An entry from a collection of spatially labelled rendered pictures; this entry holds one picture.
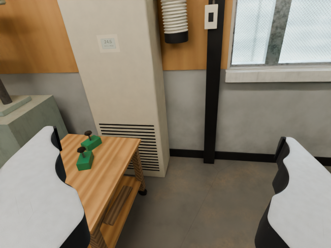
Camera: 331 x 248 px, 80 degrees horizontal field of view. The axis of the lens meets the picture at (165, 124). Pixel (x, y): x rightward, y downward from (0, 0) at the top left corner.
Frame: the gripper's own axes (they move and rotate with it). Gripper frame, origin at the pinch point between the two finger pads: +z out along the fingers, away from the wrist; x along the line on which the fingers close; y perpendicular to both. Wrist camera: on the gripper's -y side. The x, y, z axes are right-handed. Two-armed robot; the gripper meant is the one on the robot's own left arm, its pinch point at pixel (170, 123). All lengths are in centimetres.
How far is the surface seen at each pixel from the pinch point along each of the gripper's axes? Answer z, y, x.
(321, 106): 120, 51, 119
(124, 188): 86, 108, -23
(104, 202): 50, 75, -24
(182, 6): 123, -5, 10
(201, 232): 64, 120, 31
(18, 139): 102, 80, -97
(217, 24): 127, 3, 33
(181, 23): 122, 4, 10
